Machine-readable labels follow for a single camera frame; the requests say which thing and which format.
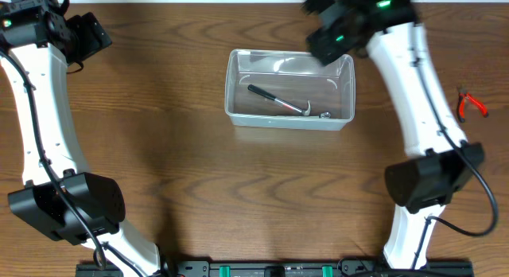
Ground silver double-ended wrench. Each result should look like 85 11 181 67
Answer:
319 111 332 119

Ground small black-handled hammer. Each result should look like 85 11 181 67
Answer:
247 84 311 116

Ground clear plastic container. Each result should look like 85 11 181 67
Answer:
224 49 356 131

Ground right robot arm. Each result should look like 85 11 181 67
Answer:
303 0 484 271

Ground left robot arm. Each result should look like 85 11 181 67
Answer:
1 0 168 276

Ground red-handled pliers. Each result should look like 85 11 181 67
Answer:
457 87 489 123

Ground black mounting rail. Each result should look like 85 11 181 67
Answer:
75 259 475 277

